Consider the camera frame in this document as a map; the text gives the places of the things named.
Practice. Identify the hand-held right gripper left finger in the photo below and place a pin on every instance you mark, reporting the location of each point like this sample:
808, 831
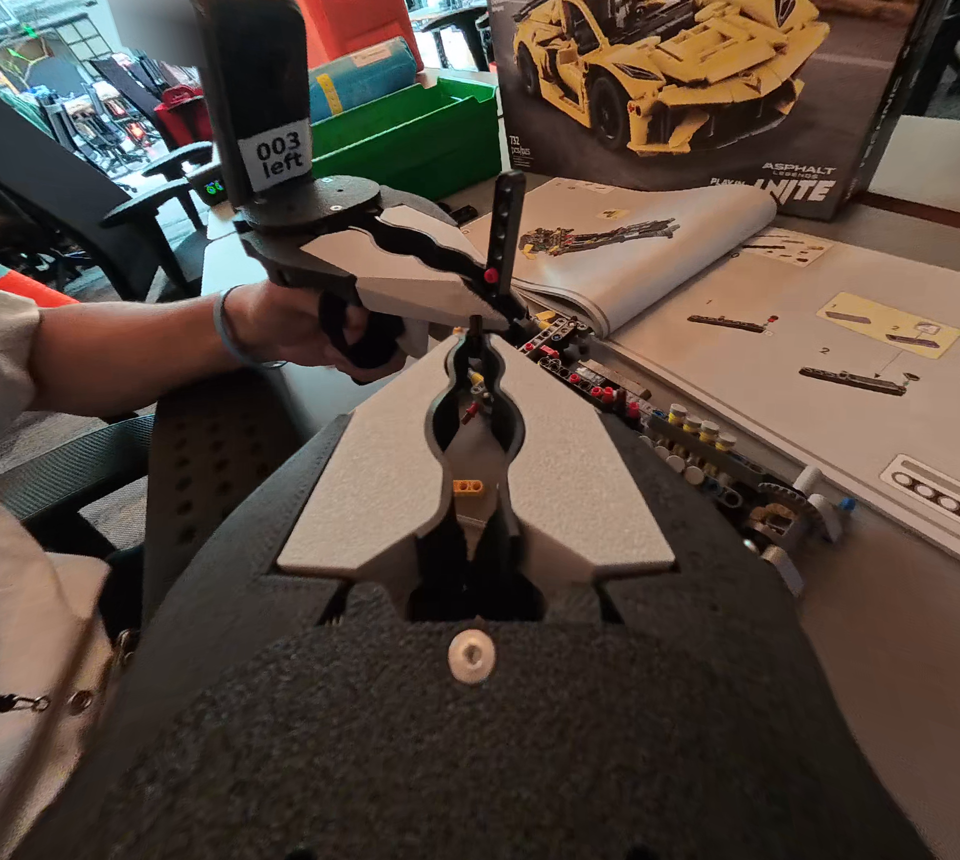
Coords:
360, 485

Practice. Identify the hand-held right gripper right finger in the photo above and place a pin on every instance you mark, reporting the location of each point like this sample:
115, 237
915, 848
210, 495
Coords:
585, 485

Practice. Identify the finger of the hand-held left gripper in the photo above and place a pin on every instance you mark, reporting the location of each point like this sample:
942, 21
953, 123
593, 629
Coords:
420, 298
427, 227

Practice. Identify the black lego beam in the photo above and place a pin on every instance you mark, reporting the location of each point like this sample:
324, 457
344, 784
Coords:
510, 215

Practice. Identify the person's left forearm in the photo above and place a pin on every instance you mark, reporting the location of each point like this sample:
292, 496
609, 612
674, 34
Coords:
135, 358

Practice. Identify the orange lego piece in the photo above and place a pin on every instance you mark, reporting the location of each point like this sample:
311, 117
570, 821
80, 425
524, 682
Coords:
469, 487

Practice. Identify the lego box with yellow car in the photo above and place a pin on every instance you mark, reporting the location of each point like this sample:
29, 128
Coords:
675, 50

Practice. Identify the person's left hand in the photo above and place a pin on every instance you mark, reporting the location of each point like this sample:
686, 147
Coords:
277, 320

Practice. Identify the green plastic bin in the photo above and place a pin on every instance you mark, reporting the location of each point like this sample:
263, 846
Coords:
405, 155

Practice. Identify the blue rolled mat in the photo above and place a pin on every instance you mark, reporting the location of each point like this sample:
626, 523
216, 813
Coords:
367, 77

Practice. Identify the black perforated chair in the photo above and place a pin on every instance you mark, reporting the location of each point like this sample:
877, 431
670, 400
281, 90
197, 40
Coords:
210, 455

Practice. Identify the black round table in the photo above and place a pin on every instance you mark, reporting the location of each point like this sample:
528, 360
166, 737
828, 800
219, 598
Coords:
450, 20

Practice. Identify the blue wristband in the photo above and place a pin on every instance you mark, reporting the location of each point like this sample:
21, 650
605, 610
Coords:
217, 324

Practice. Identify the open instruction booklet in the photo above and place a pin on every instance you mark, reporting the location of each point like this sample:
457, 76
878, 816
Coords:
750, 320

